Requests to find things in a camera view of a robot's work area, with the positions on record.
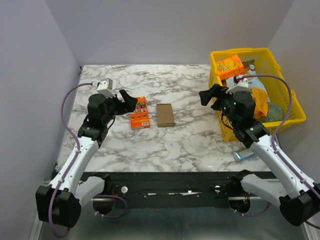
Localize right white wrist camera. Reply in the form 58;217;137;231
225;75;249;94

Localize small blue white packet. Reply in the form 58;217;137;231
233;148;256;162

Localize green mesh sponge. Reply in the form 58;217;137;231
260;102;286;123

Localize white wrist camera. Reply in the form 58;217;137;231
225;75;249;94
96;78;115;98

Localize light blue snack bag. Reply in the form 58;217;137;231
236;64;267;92

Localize brown cardboard box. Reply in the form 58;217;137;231
156;103;175;128

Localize orange candy bag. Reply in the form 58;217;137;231
250;87;269;123

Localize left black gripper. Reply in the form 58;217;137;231
102;89;138;125

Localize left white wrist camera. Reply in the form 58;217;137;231
96;78;115;98

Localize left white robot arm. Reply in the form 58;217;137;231
35;89;138;229

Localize yellow plastic basket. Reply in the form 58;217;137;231
208;47;307;132

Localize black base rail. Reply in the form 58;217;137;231
77;172;254;213

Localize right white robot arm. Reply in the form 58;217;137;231
199;84;320;226

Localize orange product box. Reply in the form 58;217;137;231
130;96;151;130

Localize orange snack box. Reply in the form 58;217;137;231
215;54;245;80

